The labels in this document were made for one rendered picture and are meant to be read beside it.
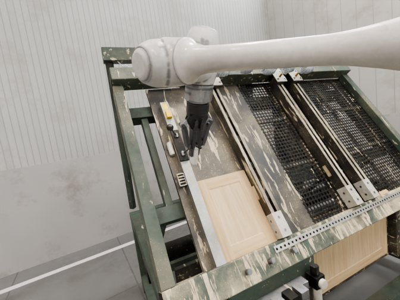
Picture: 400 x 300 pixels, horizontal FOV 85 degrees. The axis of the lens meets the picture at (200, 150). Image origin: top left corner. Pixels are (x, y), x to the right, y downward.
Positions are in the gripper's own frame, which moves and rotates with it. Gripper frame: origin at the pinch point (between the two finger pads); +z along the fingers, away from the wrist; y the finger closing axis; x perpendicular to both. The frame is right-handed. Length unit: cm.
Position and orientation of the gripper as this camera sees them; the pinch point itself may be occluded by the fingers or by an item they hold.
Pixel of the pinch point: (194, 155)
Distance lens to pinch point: 79.8
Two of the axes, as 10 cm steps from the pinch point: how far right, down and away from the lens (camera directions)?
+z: -0.8, 8.9, 4.5
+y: -8.4, 1.9, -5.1
